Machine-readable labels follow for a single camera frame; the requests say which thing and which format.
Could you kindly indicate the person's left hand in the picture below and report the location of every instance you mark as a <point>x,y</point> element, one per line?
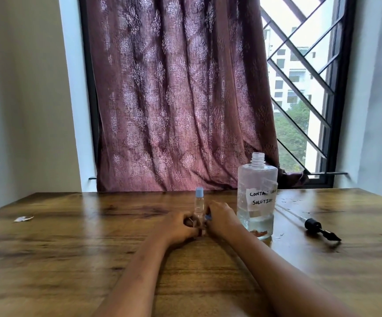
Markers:
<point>174,229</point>

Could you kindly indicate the person's right hand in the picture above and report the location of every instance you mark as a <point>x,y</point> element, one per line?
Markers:
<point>222,219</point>

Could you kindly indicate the person's left fingers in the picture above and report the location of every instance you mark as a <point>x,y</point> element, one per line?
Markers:
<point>191,224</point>

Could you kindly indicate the person's right fingers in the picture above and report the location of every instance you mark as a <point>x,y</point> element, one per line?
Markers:
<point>212,216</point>

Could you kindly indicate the small clear bottle blue cap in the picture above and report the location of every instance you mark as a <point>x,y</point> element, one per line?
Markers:
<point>200,204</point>

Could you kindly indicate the person's right forearm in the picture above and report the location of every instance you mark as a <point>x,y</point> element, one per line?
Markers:
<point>276,277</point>

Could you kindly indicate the person's left forearm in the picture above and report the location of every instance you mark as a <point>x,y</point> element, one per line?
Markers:
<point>138,277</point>

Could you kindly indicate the large clear labelled bottle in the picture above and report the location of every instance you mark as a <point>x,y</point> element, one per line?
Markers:
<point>256,201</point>

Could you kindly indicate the black pump dispenser with tube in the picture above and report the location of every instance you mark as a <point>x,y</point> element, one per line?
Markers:
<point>316,226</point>

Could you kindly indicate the maroon patterned curtain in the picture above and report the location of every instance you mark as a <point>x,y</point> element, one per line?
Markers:
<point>181,92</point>

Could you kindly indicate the small white paper scrap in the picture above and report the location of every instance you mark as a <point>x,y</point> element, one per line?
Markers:
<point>23,219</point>

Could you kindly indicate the black window frame with grille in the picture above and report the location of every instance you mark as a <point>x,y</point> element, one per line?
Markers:
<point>309,89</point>

